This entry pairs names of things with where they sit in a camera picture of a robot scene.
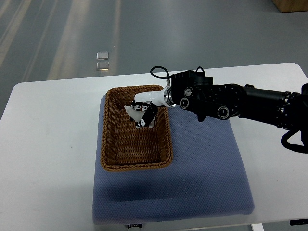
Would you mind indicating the lower clear floor plate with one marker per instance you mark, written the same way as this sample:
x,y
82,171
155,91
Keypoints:
x,y
102,66

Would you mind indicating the black table control panel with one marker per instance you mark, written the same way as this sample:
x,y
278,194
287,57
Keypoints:
x,y
298,222

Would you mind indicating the brown wooden box corner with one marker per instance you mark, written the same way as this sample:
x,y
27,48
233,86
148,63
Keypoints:
x,y
290,6

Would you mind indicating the white bear figurine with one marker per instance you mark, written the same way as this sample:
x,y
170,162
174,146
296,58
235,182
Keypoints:
x,y
137,116

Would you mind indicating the blue textured mat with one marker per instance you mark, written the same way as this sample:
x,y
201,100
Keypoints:
x,y
206,178

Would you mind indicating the clear floor plate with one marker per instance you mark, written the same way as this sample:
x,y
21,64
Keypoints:
x,y
102,66
102,55

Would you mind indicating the upper clear floor plate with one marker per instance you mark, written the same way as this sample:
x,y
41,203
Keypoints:
x,y
102,55

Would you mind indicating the brown wicker basket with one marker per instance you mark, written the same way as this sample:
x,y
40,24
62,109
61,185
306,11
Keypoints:
x,y
124,147

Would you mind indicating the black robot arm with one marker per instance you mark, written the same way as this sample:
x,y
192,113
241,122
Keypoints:
x,y
195,92

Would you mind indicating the black label tag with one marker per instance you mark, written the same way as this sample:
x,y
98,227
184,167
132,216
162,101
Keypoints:
x,y
134,226

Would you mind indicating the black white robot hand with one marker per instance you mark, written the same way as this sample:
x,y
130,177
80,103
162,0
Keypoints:
x,y
151,101

